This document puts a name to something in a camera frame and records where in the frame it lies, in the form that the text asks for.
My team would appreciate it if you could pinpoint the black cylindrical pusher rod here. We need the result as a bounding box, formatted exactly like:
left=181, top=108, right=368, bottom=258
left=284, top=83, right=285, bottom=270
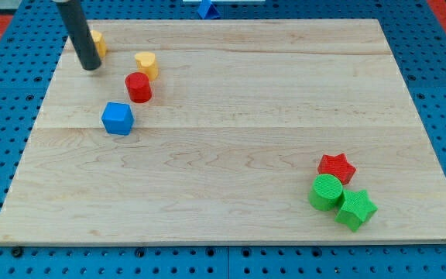
left=54, top=0, right=101, bottom=71

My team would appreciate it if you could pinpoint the yellow hexagon block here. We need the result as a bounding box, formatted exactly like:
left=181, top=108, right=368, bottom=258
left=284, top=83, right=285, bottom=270
left=91, top=30, right=107, bottom=59

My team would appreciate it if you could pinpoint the yellow heart block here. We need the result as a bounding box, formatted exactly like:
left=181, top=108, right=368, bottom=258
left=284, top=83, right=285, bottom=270
left=134, top=52, right=159, bottom=81

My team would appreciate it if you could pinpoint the red cylinder block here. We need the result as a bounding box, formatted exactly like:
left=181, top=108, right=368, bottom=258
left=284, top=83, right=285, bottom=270
left=125, top=72, right=152, bottom=103

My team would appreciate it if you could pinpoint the blue cube block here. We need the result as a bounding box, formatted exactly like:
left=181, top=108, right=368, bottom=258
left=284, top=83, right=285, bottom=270
left=101, top=102, right=134, bottom=136

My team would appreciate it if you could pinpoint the blue triangle block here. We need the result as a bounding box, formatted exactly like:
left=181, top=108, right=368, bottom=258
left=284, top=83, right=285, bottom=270
left=197, top=0, right=221, bottom=19

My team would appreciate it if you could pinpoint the light wooden board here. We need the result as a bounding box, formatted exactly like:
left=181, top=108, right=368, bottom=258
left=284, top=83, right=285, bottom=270
left=0, top=19, right=446, bottom=246

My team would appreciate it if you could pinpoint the red star block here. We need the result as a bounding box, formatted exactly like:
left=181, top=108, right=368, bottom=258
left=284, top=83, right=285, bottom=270
left=317, top=153, right=357, bottom=185

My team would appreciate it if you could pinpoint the green cylinder block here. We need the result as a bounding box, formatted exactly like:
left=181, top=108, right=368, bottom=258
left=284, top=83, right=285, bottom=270
left=308, top=174, right=343, bottom=211

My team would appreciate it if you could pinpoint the green star block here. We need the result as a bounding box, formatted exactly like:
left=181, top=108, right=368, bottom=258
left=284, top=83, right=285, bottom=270
left=334, top=190, right=378, bottom=232

